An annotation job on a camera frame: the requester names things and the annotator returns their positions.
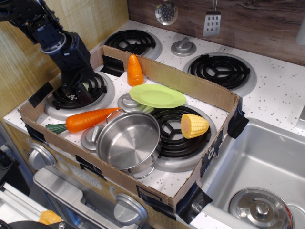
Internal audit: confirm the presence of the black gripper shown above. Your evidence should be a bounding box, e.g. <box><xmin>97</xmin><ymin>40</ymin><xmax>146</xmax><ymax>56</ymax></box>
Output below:
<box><xmin>50</xmin><ymin>32</ymin><xmax>94</xmax><ymax>105</ymax></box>

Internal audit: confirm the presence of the green toy broccoli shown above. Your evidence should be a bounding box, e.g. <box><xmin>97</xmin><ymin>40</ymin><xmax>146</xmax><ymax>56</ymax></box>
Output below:
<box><xmin>82</xmin><ymin>83</ymin><xmax>89</xmax><ymax>91</ymax></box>

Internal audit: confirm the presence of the stainless steel pan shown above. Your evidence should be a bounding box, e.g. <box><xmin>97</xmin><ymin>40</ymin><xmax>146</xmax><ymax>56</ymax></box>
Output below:
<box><xmin>96</xmin><ymin>109</ymin><xmax>161</xmax><ymax>179</ymax></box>

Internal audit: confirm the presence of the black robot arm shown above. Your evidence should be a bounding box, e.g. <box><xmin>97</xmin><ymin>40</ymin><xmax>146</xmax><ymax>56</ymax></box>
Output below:
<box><xmin>0</xmin><ymin>0</ymin><xmax>95</xmax><ymax>106</ymax></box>

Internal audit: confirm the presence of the silver stove knob near pan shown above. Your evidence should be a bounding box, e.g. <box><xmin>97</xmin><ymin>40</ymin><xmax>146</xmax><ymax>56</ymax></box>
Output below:
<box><xmin>81</xmin><ymin>125</ymin><xmax>104</xmax><ymax>153</ymax></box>

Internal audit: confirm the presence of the front left black burner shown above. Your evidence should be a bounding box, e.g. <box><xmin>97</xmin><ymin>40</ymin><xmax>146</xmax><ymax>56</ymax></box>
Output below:
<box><xmin>44</xmin><ymin>71</ymin><xmax>115</xmax><ymax>121</ymax></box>

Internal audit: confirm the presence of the black burner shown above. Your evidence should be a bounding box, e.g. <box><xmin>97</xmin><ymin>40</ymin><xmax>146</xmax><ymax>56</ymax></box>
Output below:
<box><xmin>44</xmin><ymin>71</ymin><xmax>115</xmax><ymax>121</ymax></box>
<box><xmin>150</xmin><ymin>105</ymin><xmax>217</xmax><ymax>173</ymax></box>
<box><xmin>183</xmin><ymin>52</ymin><xmax>257</xmax><ymax>97</ymax></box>
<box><xmin>101</xmin><ymin>30</ymin><xmax>162</xmax><ymax>60</ymax></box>

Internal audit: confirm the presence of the orange toy carrot with leaves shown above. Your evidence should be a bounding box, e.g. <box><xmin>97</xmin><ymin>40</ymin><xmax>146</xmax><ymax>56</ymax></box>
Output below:
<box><xmin>46</xmin><ymin>107</ymin><xmax>121</xmax><ymax>134</ymax></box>

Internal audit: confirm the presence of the silver stove knob under plate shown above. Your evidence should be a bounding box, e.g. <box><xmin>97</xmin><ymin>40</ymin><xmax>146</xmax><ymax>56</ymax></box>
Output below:
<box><xmin>118</xmin><ymin>93</ymin><xmax>146</xmax><ymax>112</ymax></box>

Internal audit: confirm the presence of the orange toy carrot tip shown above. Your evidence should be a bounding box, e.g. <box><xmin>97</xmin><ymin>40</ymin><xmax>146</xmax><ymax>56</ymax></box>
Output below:
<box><xmin>127</xmin><ymin>54</ymin><xmax>144</xmax><ymax>86</ymax></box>

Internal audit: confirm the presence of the brown cardboard fence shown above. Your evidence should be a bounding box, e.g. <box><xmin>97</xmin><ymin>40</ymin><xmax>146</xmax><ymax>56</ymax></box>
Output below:
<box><xmin>19</xmin><ymin>56</ymin><xmax>243</xmax><ymax>216</ymax></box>

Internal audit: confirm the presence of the silver oven knob left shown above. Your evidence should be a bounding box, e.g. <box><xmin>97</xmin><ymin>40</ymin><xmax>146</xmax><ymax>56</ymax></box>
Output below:
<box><xmin>29</xmin><ymin>143</ymin><xmax>57</xmax><ymax>170</ymax></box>

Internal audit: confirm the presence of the silver oven knob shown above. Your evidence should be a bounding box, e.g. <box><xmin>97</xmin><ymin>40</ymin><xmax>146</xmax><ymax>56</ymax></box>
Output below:
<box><xmin>29</xmin><ymin>143</ymin><xmax>57</xmax><ymax>170</ymax></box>
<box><xmin>113</xmin><ymin>193</ymin><xmax>148</xmax><ymax>226</ymax></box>

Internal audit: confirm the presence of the light green toy plate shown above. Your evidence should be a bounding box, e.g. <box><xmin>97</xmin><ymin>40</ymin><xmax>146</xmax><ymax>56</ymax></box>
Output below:
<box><xmin>129</xmin><ymin>84</ymin><xmax>186</xmax><ymax>108</ymax></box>

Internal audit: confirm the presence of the back left black burner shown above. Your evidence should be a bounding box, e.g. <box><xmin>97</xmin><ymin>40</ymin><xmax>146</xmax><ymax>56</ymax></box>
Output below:
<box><xmin>101</xmin><ymin>30</ymin><xmax>162</xmax><ymax>60</ymax></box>

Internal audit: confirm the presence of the front right black burner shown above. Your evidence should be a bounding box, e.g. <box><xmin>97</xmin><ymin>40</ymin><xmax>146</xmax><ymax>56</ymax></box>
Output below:
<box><xmin>150</xmin><ymin>105</ymin><xmax>217</xmax><ymax>173</ymax></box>

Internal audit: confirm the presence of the silver stove knob back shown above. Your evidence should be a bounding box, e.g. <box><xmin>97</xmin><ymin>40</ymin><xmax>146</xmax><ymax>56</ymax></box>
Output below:
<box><xmin>171</xmin><ymin>37</ymin><xmax>197</xmax><ymax>57</ymax></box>

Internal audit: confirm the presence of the yellow toy corn cob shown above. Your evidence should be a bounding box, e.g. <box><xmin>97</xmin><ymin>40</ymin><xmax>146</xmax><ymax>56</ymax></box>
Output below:
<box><xmin>181</xmin><ymin>114</ymin><xmax>210</xmax><ymax>139</ymax></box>

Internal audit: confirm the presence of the hanging silver strainer ladle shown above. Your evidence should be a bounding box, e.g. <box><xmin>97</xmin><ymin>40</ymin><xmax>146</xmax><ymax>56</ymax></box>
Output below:
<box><xmin>155</xmin><ymin>0</ymin><xmax>178</xmax><ymax>26</ymax></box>

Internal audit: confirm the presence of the yellow sponge piece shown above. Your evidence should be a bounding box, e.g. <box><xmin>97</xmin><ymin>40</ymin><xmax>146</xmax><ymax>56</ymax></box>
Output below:
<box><xmin>38</xmin><ymin>210</ymin><xmax>62</xmax><ymax>225</ymax></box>

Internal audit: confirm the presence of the silver oven knob right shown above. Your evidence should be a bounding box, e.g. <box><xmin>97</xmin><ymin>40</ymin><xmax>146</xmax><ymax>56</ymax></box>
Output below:
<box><xmin>113</xmin><ymin>193</ymin><xmax>148</xmax><ymax>226</ymax></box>

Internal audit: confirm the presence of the hanging silver slotted spatula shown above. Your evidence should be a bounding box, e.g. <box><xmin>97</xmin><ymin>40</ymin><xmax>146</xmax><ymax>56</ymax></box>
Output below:
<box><xmin>203</xmin><ymin>0</ymin><xmax>221</xmax><ymax>37</ymax></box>

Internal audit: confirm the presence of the back right black burner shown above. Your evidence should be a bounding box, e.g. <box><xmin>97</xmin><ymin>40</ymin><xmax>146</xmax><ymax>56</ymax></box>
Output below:
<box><xmin>183</xmin><ymin>52</ymin><xmax>257</xmax><ymax>97</ymax></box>

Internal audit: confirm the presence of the silver toy sink basin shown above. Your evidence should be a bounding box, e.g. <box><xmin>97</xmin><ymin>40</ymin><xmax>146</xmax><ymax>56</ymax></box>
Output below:
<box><xmin>202</xmin><ymin>119</ymin><xmax>305</xmax><ymax>229</ymax></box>

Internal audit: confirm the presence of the silver pot lid in sink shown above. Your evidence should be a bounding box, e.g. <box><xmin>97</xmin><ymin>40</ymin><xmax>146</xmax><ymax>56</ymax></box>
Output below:
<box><xmin>228</xmin><ymin>188</ymin><xmax>294</xmax><ymax>229</ymax></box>

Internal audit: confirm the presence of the silver oven door handle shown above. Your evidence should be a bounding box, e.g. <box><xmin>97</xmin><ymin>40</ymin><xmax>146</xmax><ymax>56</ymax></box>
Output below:
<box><xmin>33</xmin><ymin>168</ymin><xmax>138</xmax><ymax>229</ymax></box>

